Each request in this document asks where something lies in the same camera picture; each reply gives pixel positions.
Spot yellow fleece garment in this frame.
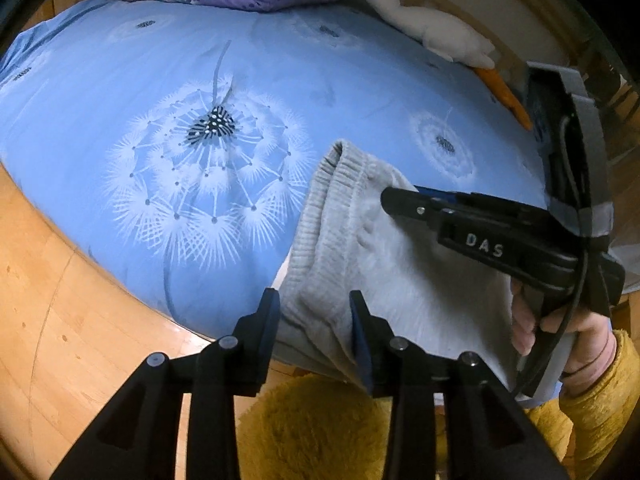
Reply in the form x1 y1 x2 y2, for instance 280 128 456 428
237 375 576 480

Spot wooden bed frame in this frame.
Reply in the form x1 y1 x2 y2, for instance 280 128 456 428
385 0 640 126

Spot person's right forearm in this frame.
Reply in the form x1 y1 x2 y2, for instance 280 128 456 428
525 330 640 480

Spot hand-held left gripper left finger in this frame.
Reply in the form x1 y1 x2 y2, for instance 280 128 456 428
50 287 282 480

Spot grey pants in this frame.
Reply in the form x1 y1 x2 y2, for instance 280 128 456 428
272 139 561 408

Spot blue dandelion print blanket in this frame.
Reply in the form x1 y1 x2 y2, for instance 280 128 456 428
0 0 551 346

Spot black cable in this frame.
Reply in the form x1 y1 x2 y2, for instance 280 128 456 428
510 112 593 396

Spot dark hair tie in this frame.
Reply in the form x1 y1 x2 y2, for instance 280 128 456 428
562 347 617 376

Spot person's right hand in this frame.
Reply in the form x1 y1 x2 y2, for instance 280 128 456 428
510 280 617 376

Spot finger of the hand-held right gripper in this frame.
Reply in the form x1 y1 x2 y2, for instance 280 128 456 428
381 186 443 223
414 185 548 221

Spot white goose plush toy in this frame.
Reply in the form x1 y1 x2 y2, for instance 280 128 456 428
340 0 533 131

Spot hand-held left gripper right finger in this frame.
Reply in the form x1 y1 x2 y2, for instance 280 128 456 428
348 290 571 480

